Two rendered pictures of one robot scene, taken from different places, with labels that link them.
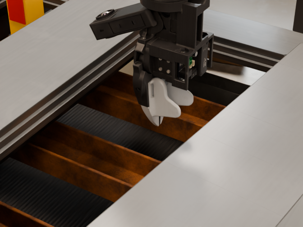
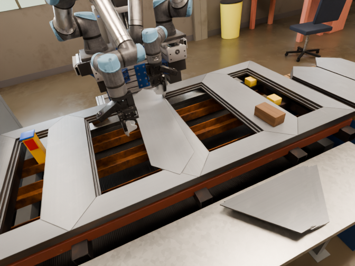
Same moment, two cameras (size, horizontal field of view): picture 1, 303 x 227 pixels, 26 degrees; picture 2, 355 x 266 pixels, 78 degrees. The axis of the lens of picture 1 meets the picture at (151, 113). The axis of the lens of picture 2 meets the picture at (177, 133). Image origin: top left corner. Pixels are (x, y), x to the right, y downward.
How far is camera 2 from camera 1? 47 cm
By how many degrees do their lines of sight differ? 39
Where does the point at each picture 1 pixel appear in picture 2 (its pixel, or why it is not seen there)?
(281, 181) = (170, 124)
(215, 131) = (143, 126)
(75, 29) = (65, 134)
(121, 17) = (109, 109)
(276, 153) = (161, 121)
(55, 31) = (60, 139)
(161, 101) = (130, 126)
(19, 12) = (34, 145)
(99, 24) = (101, 116)
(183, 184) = (155, 140)
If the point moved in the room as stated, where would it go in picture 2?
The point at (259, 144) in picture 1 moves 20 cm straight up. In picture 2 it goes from (156, 122) to (148, 84)
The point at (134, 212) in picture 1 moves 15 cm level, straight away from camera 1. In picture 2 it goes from (155, 152) to (128, 142)
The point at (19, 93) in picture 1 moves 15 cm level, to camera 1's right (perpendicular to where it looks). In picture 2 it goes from (80, 158) to (106, 138)
